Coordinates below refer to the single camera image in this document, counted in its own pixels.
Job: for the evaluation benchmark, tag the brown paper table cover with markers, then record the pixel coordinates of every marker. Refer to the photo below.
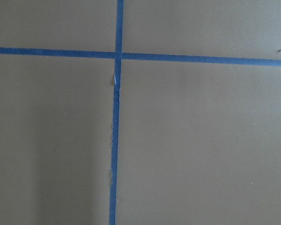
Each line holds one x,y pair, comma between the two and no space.
140,112

